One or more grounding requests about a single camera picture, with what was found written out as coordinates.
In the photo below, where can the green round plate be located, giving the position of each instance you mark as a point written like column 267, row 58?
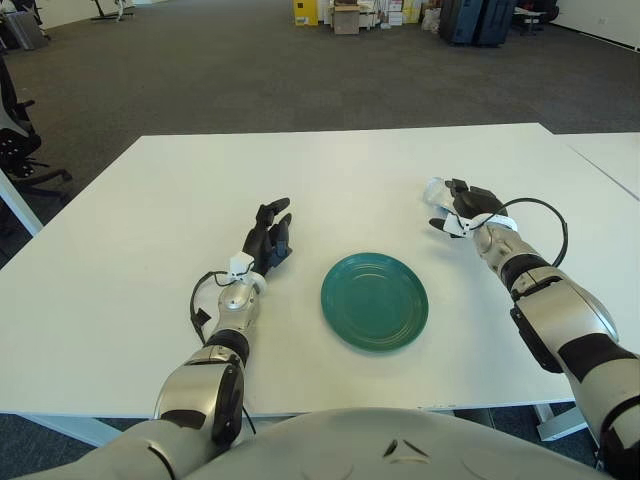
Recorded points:
column 375, row 305

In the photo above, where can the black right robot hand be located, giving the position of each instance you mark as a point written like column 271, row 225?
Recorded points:
column 477, row 205

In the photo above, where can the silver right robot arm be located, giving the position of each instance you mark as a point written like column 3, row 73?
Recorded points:
column 565, row 320

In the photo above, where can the clear bottle with blue cap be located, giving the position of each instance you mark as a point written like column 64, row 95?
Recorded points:
column 436, row 192

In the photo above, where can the pale yellow carton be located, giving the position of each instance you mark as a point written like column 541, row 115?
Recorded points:
column 412, row 10

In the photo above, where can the white desk leg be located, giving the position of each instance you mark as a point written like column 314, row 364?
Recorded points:
column 20, row 205

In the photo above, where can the black floor stand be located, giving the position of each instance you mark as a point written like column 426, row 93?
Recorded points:
column 111, row 11

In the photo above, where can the dark blue hard case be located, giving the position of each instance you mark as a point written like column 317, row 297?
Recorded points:
column 494, row 22

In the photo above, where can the grey suitcase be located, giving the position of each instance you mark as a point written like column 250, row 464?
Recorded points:
column 25, row 31

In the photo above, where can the black office chair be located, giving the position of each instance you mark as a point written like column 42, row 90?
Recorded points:
column 15, row 145

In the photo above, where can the white box stack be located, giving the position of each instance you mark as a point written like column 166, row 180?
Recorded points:
column 393, row 14

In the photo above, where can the yellow box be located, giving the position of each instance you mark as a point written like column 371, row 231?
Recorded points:
column 305, row 12

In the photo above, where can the brown cardboard box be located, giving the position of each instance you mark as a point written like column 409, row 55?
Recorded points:
column 346, row 21

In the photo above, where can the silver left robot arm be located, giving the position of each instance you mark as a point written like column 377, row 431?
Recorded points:
column 235, row 300

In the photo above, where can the black chair with white seat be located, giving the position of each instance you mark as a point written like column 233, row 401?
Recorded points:
column 532, row 16

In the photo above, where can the black hard case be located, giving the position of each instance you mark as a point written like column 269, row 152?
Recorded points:
column 456, row 22

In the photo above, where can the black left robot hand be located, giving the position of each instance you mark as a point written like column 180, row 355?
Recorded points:
column 265, row 236

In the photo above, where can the grey robot torso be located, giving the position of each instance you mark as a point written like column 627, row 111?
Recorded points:
column 350, row 445

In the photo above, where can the white plastic bag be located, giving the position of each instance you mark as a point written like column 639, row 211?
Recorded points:
column 430, row 20

